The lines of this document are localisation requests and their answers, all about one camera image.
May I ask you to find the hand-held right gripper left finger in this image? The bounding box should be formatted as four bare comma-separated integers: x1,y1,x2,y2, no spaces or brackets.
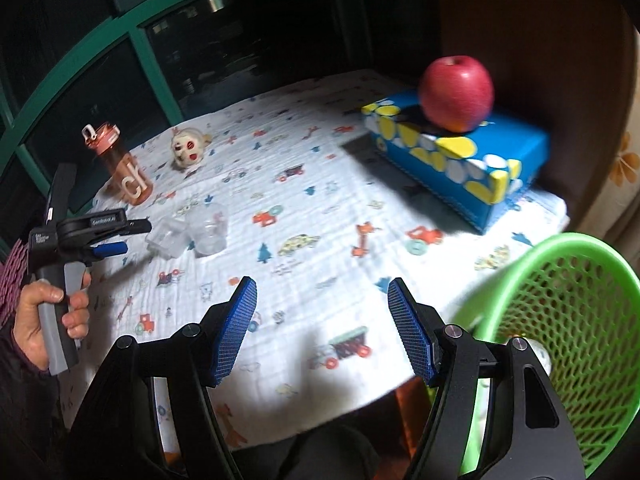
65,276,258,480

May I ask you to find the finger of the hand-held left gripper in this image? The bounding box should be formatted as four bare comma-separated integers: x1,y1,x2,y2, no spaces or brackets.
120,217,152,237
90,241,129,259

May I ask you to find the white printed blanket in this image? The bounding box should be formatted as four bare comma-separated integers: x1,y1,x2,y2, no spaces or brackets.
57,69,571,453

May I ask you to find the green plastic mesh basket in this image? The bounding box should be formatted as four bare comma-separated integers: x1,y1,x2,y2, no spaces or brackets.
450,232,640,480

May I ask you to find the purple knit garment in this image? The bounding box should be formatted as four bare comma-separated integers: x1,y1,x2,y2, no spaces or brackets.
0,239,32,327

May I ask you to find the orange water bottle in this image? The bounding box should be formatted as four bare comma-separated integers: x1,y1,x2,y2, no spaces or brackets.
81,122,151,206

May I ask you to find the beige floral cloth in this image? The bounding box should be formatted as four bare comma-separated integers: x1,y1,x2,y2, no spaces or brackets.
570,25,640,241

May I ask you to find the cream toy with red spots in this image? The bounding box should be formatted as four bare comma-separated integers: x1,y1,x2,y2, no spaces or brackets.
170,127,211,171

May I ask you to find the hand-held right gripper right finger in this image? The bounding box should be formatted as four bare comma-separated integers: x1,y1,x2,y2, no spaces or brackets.
387,277,586,480

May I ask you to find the green window frame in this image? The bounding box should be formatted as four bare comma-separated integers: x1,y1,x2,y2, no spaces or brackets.
0,0,371,211

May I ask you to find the person's left forearm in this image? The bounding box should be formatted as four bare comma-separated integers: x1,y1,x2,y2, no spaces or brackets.
0,332,68,480

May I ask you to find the clear hinged plastic box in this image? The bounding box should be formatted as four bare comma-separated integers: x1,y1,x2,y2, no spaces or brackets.
145,216,195,261

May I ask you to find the blue dotted tissue box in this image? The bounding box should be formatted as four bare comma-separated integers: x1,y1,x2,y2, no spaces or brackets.
361,91,551,235

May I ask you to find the clear plastic jar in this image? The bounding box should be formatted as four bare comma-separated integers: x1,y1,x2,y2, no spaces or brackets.
186,201,229,258

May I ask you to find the person's left hand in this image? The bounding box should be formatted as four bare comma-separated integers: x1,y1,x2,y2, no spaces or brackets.
12,271,92,362

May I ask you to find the red apple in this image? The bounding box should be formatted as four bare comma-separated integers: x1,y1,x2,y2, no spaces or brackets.
419,56,495,133

